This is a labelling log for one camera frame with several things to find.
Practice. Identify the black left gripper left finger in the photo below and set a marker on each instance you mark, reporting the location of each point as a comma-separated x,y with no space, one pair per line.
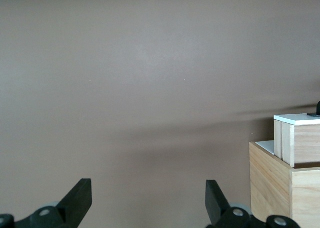
75,203

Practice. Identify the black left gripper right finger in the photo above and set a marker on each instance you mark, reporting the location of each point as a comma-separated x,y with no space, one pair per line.
216,205

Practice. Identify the light wooden drawer cabinet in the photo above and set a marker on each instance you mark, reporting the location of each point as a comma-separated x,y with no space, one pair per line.
270,183

